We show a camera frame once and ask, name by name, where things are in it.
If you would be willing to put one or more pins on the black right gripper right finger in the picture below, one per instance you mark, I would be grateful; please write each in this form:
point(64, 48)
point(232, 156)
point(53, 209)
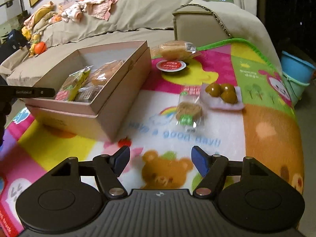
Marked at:
point(212, 169)

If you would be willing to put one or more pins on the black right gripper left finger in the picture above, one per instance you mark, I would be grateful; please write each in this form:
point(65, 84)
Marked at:
point(108, 168)

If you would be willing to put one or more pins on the round cookie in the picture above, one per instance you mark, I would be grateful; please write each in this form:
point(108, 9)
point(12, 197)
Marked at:
point(189, 114)

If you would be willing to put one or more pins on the green yellow snack packet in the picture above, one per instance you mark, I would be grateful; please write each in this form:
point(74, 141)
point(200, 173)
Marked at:
point(68, 90)

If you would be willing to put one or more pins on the brown candy balls packet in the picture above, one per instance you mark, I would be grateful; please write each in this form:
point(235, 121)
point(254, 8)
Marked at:
point(221, 97)

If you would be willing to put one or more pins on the pink cardboard box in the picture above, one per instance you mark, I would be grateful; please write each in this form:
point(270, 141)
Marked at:
point(104, 105)

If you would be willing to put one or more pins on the bread packet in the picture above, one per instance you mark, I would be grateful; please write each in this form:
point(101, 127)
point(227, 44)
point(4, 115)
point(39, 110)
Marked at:
point(102, 75)

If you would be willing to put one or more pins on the packaged bread bun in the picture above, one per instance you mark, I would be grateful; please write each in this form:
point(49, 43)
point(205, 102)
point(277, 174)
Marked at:
point(175, 50)

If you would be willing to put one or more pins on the orange toy ball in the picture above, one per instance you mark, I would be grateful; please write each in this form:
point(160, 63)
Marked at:
point(40, 47)

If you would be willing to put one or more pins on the colourful cartoon play mat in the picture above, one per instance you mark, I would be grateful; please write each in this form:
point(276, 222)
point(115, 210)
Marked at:
point(48, 185)

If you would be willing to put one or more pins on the yellow plush toys pile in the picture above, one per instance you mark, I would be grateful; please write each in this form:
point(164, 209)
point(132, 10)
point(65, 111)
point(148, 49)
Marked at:
point(35, 25)

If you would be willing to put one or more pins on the blue plastic bucket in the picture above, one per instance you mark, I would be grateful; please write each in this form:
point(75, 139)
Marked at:
point(297, 74)

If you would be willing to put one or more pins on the pink baby clothes pile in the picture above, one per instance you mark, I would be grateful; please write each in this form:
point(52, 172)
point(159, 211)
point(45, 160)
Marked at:
point(96, 8)

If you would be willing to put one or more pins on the beige covered sofa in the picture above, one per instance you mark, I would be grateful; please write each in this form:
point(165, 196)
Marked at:
point(200, 22)

